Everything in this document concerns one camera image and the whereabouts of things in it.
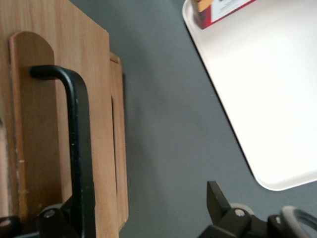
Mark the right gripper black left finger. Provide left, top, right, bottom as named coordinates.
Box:
left=36, top=195, right=78, bottom=238

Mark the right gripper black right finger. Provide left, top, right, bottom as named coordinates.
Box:
left=198, top=180, right=253, bottom=238

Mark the black metal drawer handle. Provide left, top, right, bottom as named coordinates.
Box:
left=29, top=64, right=97, bottom=238

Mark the wooden drawer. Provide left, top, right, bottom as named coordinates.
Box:
left=108, top=51, right=130, bottom=233
left=0, top=0, right=120, bottom=238

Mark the beige plastic tray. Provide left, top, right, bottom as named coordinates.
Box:
left=182, top=0, right=317, bottom=192

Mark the red white cookie box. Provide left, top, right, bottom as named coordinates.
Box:
left=189, top=0, right=257, bottom=31

